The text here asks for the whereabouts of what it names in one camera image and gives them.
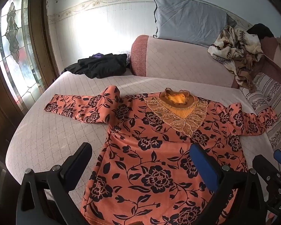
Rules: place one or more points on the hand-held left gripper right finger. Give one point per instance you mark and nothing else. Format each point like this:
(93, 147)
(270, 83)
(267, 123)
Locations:
(205, 166)

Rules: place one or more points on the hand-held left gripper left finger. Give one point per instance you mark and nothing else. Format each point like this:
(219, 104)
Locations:
(80, 157)

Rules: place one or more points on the orange black floral shirt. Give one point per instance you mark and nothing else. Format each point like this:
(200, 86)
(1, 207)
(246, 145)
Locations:
(154, 145)

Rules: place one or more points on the pile of black clothes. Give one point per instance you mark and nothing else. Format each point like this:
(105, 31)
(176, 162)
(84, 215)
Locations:
(100, 66)

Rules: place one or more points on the bed with pink quilted sheet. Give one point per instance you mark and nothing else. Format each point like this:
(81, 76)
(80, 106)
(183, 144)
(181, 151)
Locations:
(51, 136)

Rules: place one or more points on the striped floral bedding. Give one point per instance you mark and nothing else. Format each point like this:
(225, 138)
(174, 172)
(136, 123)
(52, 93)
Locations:
(267, 93)

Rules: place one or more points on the purple cloth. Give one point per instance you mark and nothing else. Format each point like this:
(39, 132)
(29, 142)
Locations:
(97, 55)

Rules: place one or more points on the maroon blanket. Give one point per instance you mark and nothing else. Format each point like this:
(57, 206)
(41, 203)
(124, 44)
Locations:
(275, 51)

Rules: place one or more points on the folded pink quilt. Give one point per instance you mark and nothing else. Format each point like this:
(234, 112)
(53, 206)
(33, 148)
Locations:
(178, 61)

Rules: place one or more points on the cream brown floral blanket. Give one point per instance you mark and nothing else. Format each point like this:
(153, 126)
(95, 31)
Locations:
(236, 44)

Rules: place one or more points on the stained glass window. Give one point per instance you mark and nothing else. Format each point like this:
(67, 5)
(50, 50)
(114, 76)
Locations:
(16, 51)

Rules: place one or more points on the black cloth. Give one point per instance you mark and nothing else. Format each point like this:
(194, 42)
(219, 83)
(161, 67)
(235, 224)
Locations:
(261, 30)

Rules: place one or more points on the grey pillow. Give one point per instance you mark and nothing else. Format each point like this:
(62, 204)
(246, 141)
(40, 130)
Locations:
(189, 18)

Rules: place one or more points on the wooden window frame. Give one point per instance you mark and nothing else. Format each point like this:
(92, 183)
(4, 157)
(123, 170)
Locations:
(41, 28)

